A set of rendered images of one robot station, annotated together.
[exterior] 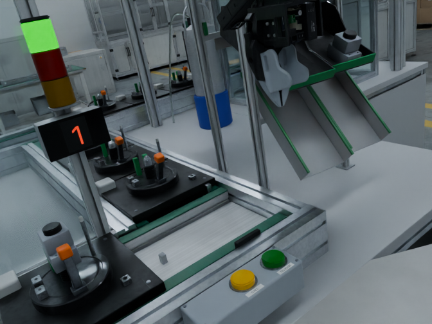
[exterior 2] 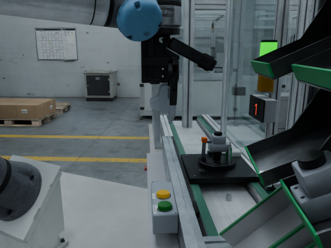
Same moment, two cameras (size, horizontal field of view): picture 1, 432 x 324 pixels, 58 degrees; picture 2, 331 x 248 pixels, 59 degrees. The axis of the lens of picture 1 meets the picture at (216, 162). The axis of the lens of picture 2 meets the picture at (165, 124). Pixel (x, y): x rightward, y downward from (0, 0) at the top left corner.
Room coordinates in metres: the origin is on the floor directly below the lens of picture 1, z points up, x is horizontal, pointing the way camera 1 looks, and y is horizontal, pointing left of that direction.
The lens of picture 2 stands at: (0.91, -0.71, 1.39)
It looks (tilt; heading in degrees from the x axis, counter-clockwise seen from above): 14 degrees down; 119
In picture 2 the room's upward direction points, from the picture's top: straight up
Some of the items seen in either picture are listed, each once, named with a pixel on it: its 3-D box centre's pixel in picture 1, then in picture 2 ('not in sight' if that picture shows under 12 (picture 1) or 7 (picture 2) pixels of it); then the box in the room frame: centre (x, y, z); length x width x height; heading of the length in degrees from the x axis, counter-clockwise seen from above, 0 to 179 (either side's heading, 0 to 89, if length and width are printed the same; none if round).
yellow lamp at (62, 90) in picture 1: (58, 91); (265, 82); (0.74, 0.26, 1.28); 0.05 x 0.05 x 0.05
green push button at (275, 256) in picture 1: (273, 260); (164, 207); (0.55, -0.07, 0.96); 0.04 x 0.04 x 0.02
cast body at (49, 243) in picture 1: (56, 241); (220, 141); (0.59, 0.30, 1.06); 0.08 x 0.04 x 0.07; 32
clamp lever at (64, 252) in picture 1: (69, 265); (206, 147); (0.54, 0.27, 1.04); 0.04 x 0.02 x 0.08; 33
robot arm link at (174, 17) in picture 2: not in sight; (164, 18); (0.58, -0.13, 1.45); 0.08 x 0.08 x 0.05
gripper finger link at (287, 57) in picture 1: (292, 74); (162, 105); (0.59, -0.14, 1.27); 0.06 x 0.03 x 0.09; 33
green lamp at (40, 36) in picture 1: (40, 36); (268, 50); (0.74, 0.26, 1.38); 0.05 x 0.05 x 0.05
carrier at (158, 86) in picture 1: (179, 76); not in sight; (2.28, 0.11, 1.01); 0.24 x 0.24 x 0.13; 33
